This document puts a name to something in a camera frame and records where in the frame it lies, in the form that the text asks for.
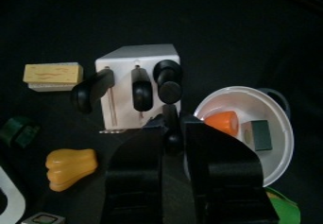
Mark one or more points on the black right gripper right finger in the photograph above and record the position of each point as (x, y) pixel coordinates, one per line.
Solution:
(228, 177)

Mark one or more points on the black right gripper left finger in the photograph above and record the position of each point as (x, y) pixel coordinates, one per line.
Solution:
(134, 171)

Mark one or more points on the white knife block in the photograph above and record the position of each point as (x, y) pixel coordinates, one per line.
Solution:
(125, 108)

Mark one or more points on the yellow toy bell pepper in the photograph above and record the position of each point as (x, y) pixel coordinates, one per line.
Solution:
(70, 168)

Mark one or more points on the dark green beige toy block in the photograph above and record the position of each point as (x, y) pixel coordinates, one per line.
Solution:
(262, 134)

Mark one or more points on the green toy lettuce leaf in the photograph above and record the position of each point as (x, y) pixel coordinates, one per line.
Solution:
(286, 209)

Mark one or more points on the orange toy carrot piece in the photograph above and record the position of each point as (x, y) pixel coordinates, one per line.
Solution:
(224, 122)

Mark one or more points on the white bowl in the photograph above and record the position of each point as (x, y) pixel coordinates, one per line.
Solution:
(253, 101)

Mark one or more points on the dark green toy piece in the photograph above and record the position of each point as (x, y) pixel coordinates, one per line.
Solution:
(19, 131)

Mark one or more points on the yellow toy sponge block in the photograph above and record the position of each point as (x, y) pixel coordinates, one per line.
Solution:
(53, 75)

